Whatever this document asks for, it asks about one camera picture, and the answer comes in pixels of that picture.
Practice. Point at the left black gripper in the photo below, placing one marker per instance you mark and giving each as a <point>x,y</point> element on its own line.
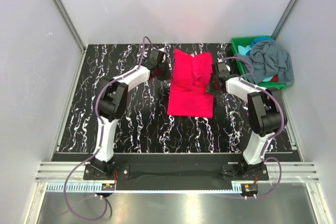
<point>167,75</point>

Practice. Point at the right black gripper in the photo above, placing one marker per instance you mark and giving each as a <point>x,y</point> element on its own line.
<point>209,89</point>

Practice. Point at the red t shirt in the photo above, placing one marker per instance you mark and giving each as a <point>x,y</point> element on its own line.
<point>191,76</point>

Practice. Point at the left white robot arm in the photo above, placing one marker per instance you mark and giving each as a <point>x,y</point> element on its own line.
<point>111,104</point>

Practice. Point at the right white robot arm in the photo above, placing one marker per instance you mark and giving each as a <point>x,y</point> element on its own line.
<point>265,114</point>

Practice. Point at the light blue t shirt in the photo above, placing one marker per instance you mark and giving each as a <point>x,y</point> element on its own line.
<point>243,50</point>

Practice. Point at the green plastic bin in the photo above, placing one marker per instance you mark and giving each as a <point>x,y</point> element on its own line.
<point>249,41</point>

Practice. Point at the grey t shirt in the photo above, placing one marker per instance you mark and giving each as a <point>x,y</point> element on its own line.
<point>266,60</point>

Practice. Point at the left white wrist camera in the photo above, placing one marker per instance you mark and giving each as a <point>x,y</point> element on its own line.
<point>163,51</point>

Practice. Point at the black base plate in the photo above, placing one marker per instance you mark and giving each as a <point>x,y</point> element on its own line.
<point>159,172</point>

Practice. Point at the left aluminium frame post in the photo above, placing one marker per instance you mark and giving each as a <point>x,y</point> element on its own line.
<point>66,18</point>

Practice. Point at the aluminium frame post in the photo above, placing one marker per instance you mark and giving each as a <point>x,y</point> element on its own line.
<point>284,18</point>
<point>66,18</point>

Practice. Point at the right aluminium frame post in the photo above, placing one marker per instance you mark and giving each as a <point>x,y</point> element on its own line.
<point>284,18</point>

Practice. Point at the aluminium front rail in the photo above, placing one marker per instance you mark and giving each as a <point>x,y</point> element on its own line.
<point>65,176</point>

